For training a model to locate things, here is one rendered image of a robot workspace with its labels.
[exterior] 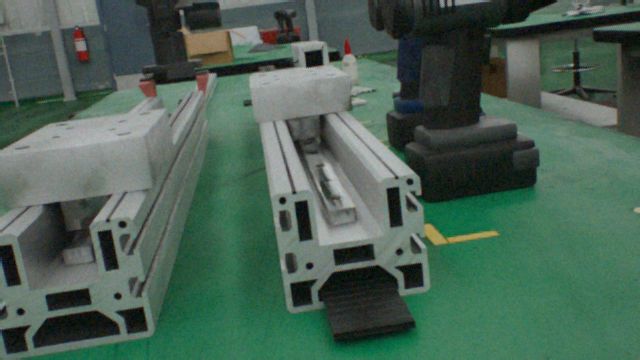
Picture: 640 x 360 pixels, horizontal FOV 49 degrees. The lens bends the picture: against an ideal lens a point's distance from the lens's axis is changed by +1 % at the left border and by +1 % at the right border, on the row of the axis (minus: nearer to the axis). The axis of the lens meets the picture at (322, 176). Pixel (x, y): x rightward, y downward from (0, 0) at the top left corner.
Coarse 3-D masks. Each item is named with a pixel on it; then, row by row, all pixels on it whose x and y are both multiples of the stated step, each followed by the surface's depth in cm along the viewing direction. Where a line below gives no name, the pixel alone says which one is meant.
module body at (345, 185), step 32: (352, 128) 66; (288, 160) 55; (320, 160) 67; (352, 160) 58; (384, 160) 51; (288, 192) 45; (320, 192) 56; (352, 192) 59; (384, 192) 46; (416, 192) 46; (288, 224) 47; (320, 224) 51; (352, 224) 50; (384, 224) 47; (416, 224) 47; (288, 256) 50; (320, 256) 47; (352, 256) 48; (384, 256) 47; (416, 256) 47; (288, 288) 47; (416, 288) 48
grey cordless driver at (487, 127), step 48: (384, 0) 67; (432, 0) 64; (480, 0) 65; (528, 0) 66; (432, 48) 68; (480, 48) 68; (432, 96) 68; (480, 96) 69; (432, 144) 68; (480, 144) 68; (528, 144) 68; (432, 192) 68; (480, 192) 69
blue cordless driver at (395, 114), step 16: (368, 0) 91; (400, 48) 91; (416, 48) 90; (400, 64) 91; (416, 64) 91; (400, 80) 92; (416, 80) 91; (400, 96) 93; (416, 96) 92; (400, 112) 93; (416, 112) 91; (480, 112) 91; (400, 128) 90; (400, 144) 91
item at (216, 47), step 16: (208, 32) 354; (224, 32) 326; (240, 32) 351; (192, 48) 323; (208, 48) 324; (224, 48) 324; (208, 64) 329; (496, 64) 475; (496, 80) 476; (496, 96) 479
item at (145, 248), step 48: (192, 96) 114; (192, 144) 90; (144, 192) 51; (192, 192) 82; (0, 240) 44; (48, 240) 50; (96, 240) 45; (144, 240) 48; (0, 288) 45; (48, 288) 45; (96, 288) 45; (144, 288) 46; (0, 336) 45; (48, 336) 47; (96, 336) 46; (144, 336) 47
